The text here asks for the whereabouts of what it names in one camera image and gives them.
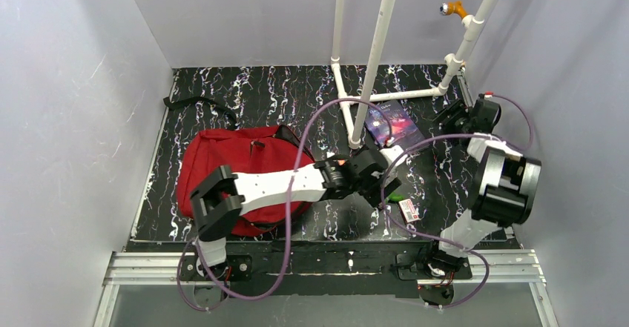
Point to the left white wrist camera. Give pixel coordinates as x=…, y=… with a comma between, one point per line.
x=395, y=156

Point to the dark purple galaxy book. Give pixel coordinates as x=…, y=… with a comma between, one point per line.
x=392, y=126

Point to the small red white card box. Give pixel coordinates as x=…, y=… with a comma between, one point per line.
x=408, y=210

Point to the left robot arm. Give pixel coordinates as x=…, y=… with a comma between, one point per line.
x=224, y=196

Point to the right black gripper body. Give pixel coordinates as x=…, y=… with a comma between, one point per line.
x=452, y=118

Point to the orange capped glue stick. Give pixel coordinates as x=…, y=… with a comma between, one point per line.
x=336, y=156

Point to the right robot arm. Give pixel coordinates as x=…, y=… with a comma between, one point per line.
x=503, y=191

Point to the red student backpack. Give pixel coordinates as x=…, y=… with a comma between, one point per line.
x=251, y=150

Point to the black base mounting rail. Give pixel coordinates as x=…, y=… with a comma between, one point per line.
x=316, y=268

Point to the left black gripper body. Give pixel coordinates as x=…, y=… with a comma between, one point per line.
x=375, y=182

